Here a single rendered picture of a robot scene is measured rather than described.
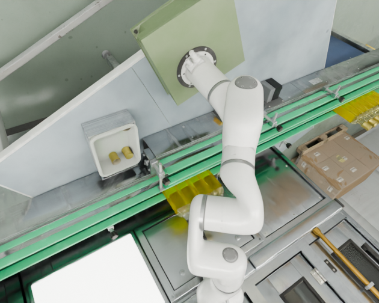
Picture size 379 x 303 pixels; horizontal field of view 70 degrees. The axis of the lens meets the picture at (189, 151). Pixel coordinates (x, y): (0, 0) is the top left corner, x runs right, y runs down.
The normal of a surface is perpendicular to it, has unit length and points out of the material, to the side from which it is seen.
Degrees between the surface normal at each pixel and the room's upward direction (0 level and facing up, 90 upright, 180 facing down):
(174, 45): 4
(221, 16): 4
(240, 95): 96
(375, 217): 90
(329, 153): 82
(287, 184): 90
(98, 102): 0
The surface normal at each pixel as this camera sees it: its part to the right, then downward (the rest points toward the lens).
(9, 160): 0.53, 0.66
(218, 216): -0.15, -0.11
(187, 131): 0.06, -0.66
